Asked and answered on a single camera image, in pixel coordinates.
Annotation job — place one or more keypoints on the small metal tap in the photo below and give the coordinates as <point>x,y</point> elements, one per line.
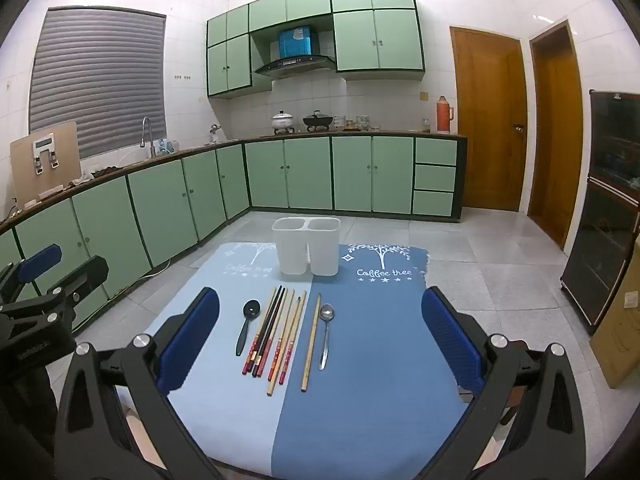
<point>215,132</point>

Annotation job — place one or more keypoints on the plain bamboo chopstick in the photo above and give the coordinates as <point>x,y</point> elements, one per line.
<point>311,342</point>

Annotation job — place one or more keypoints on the red thermos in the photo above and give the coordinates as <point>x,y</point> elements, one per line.
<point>444,116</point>

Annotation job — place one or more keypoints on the black glass-door cabinet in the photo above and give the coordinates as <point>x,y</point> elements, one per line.
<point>605,210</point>

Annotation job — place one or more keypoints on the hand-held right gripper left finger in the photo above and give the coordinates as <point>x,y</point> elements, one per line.
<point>190,345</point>

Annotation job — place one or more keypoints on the dark rag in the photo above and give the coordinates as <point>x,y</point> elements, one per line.
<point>102,172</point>

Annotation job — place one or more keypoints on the bundle of chopsticks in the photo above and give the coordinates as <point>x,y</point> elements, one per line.
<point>286,340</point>

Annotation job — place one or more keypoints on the wooden book stand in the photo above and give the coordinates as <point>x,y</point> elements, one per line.
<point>45,170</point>

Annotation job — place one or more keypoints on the black wok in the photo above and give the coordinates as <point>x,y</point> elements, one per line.
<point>317,120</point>

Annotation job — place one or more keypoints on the black chopstick with red end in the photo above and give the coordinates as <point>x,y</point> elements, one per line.
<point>273,332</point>
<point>266,330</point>

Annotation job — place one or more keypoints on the tan chopstick with red end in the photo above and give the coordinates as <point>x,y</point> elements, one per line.
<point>294,335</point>
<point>260,330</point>
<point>286,320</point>

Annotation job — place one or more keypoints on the cardboard box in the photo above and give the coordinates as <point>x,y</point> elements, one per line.
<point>622,335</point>

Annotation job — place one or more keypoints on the metal spoon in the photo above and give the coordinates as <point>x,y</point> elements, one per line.
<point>327,312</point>

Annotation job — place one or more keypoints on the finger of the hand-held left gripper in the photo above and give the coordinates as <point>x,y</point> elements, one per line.
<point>85,280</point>
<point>37,261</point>

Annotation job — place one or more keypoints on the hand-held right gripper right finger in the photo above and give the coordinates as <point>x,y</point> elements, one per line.
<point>450,345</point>

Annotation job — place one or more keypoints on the grey window blind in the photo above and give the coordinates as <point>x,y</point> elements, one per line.
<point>100,80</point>

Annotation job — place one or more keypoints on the dark blue placemat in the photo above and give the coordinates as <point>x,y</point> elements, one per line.
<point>370,410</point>

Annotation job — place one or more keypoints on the row of glass jars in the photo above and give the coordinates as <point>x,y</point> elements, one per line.
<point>352,122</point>

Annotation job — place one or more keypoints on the light blue placemat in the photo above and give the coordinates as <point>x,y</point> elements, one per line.
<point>225,410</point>

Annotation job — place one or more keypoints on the green wall cabinets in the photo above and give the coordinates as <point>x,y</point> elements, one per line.
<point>375,40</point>

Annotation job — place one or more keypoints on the metal sink faucet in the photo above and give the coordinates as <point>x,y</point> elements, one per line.
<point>146,132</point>

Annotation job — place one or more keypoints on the white pot with lid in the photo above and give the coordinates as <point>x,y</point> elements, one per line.
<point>283,121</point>

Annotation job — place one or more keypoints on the bottles beside sink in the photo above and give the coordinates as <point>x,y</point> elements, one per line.
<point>166,146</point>

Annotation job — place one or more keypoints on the white two-compartment utensil holder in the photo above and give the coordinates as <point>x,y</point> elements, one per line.
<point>306,245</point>

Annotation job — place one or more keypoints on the green base cabinets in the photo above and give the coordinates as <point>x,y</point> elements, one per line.
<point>300,175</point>

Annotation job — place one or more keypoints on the range hood with blue film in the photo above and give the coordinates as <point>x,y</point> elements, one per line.
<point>299,42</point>

